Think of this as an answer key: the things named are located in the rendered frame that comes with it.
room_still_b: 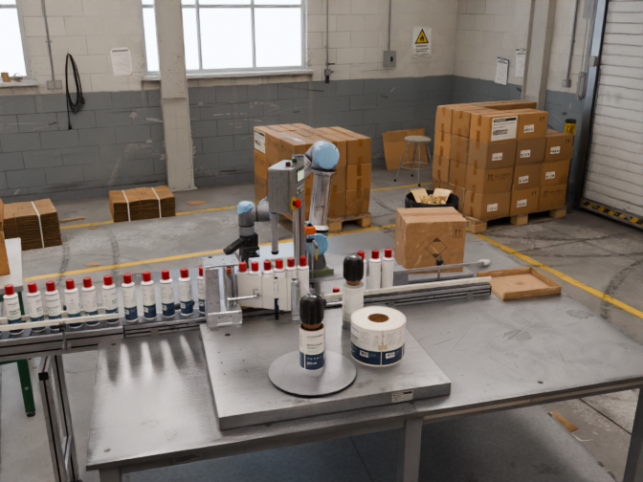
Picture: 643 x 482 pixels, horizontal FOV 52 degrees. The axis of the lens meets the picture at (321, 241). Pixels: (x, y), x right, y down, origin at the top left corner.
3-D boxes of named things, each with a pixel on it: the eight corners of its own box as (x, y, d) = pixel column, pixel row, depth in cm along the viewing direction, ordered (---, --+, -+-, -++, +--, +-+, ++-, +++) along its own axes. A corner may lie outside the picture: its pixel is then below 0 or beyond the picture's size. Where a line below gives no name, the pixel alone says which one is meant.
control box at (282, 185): (268, 212, 278) (267, 167, 272) (283, 201, 293) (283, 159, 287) (290, 214, 275) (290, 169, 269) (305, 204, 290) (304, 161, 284)
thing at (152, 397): (86, 471, 195) (85, 466, 194) (105, 279, 331) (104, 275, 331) (680, 374, 246) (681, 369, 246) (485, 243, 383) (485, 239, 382)
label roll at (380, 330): (409, 365, 239) (410, 329, 234) (353, 367, 237) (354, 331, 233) (399, 339, 257) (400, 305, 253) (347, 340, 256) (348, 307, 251)
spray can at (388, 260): (383, 294, 298) (385, 251, 291) (379, 290, 303) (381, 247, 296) (394, 293, 299) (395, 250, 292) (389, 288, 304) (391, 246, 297)
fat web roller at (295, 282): (291, 324, 269) (291, 282, 263) (289, 319, 273) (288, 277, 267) (302, 323, 270) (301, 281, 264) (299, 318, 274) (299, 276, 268)
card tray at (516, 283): (502, 300, 303) (503, 293, 302) (476, 279, 327) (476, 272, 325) (560, 294, 310) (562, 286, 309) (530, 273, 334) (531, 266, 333)
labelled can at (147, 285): (144, 321, 272) (139, 274, 265) (144, 316, 277) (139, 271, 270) (157, 319, 273) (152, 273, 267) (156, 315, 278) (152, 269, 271)
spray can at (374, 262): (370, 295, 296) (371, 252, 289) (366, 291, 301) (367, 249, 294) (381, 295, 297) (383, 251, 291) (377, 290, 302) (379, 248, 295)
